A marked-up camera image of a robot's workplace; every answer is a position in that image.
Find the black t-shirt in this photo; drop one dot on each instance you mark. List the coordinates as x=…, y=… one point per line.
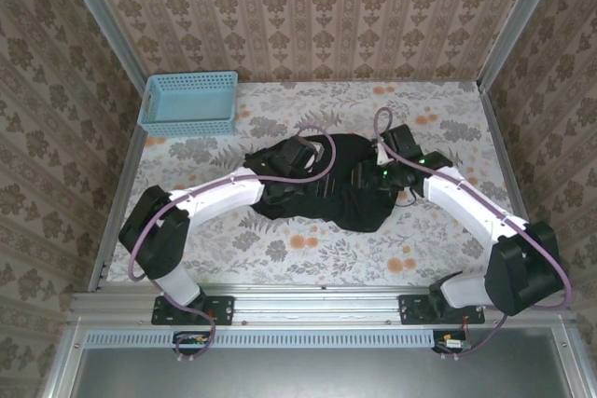
x=326, y=216

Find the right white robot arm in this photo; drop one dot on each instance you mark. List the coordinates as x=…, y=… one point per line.
x=466, y=211

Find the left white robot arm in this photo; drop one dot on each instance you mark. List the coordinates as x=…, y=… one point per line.
x=219, y=195

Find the floral tablecloth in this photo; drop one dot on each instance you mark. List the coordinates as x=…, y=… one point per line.
x=326, y=258

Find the blue plastic basket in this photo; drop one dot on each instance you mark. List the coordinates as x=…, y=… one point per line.
x=186, y=106

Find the small connector board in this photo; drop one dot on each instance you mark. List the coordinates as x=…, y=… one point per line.
x=452, y=344
x=191, y=341

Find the grey metal panel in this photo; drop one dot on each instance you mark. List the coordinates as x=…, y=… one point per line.
x=303, y=374

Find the aluminium table side rail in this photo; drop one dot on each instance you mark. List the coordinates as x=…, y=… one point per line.
x=506, y=160
x=122, y=202

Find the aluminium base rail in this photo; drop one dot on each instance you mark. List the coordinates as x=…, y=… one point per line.
x=317, y=307

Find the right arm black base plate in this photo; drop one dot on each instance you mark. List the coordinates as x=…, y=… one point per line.
x=410, y=311

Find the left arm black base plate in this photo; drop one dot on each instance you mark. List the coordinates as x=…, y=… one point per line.
x=224, y=311

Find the aluminium frame post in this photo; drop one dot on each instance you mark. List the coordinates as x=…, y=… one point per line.
x=102, y=20
x=518, y=20

